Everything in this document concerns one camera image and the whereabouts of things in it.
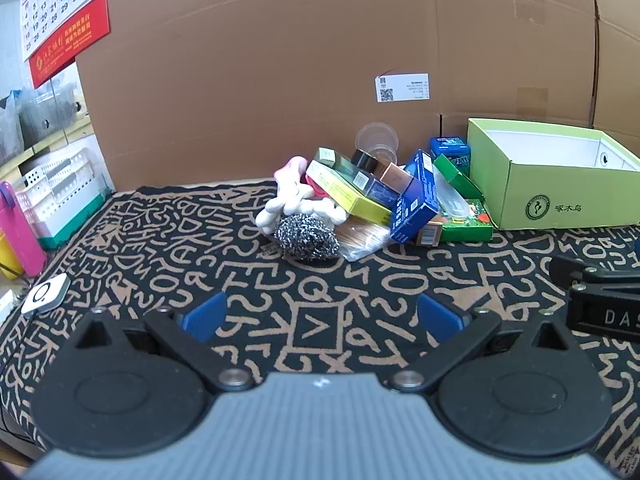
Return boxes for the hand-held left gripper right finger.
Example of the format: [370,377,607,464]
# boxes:
[389,292,581,392]

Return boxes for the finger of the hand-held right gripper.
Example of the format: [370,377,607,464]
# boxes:
[550,255,640,292]

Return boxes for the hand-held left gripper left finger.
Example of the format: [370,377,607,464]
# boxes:
[75,291,255,393]

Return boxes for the green cardboard box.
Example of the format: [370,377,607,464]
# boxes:
[467,118,640,231]

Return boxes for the clear plastic package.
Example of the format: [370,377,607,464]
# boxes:
[433,167,472,222]

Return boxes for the steel wool scrubber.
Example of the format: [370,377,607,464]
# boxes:
[272,213,341,262]

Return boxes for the blue gum container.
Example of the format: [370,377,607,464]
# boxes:
[429,135,471,177]

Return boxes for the long iridescent box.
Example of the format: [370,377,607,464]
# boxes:
[314,147,402,207]

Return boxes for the clear plastic cup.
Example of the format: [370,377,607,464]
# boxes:
[355,122,399,165]

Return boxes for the black letter-patterned mat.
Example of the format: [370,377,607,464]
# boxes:
[0,180,640,480]

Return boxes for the green fruit-print box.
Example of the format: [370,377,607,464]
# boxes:
[441,198,495,243]

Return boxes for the bag of wooden sticks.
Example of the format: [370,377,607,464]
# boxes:
[334,214,392,262]

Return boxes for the blue box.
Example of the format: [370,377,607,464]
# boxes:
[389,149,441,244]

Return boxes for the green packet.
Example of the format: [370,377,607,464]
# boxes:
[433,154,484,202]

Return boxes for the copper brown box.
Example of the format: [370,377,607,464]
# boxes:
[374,159,415,194]

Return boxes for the yellow-green box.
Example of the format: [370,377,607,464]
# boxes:
[305,160,393,227]

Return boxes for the white square device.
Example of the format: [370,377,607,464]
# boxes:
[21,273,72,315]

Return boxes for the red pink packet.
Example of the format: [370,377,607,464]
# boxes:
[305,175,332,202]

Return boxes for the black tape roll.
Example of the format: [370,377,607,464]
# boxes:
[351,149,386,172]

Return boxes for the white plastic basket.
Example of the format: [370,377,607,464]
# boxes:
[14,147,114,251]

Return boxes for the pink bottle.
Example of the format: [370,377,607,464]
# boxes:
[0,180,48,279]

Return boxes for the yellow container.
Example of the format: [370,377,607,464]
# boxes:
[0,230,23,281]

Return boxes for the white shipping label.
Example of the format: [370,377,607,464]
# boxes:
[375,73,431,103]

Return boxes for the large brown cardboard sheet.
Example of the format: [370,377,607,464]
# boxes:
[75,0,601,196]

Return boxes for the clear storage drawers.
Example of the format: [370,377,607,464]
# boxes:
[17,66,90,145]

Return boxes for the red wall calendar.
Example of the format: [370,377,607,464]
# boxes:
[19,0,111,89]

